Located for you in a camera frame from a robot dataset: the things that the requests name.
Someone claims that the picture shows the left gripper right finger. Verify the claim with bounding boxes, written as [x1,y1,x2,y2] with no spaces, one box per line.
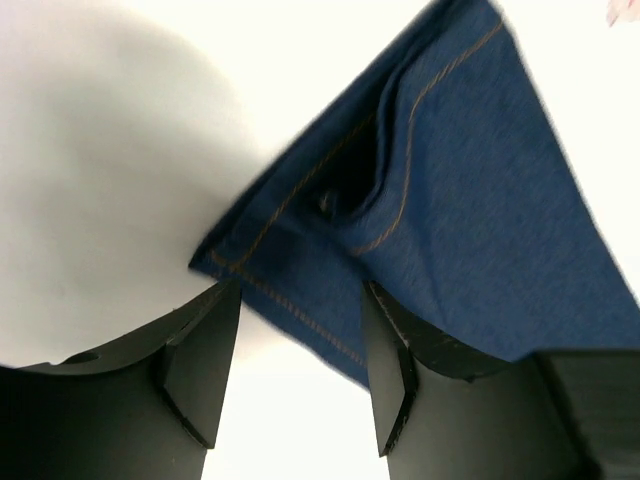
[361,283,639,480]

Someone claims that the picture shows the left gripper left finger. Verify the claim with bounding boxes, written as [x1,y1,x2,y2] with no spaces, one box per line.
[1,281,241,480]

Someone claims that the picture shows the dark blue denim trousers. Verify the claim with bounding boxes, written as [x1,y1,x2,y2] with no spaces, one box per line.
[190,1,639,384]

